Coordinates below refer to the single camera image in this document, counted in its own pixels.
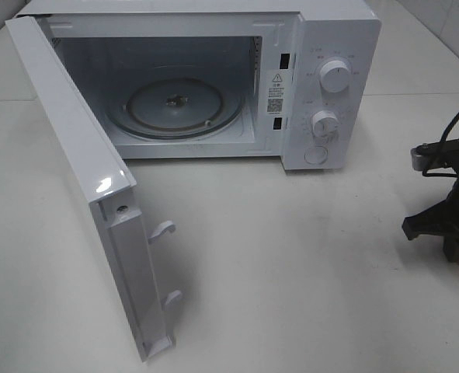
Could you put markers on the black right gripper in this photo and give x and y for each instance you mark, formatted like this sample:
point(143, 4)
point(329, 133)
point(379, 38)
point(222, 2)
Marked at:
point(441, 219)

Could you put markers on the round white door button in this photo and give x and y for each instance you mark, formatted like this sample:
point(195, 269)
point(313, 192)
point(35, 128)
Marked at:
point(316, 155)

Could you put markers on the white microwave door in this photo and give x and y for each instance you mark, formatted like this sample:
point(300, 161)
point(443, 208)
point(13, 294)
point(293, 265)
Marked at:
point(107, 186)

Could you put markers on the lower white timer knob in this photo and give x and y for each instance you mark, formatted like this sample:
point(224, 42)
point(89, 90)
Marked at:
point(324, 122)

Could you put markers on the upper white power knob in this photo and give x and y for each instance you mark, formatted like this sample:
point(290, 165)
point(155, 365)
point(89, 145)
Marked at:
point(334, 75)

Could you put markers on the white warning label sticker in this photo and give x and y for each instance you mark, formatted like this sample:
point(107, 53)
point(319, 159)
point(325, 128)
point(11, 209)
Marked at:
point(277, 91)

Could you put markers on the white microwave oven body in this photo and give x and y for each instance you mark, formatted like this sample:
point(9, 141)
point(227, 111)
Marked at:
point(107, 46)

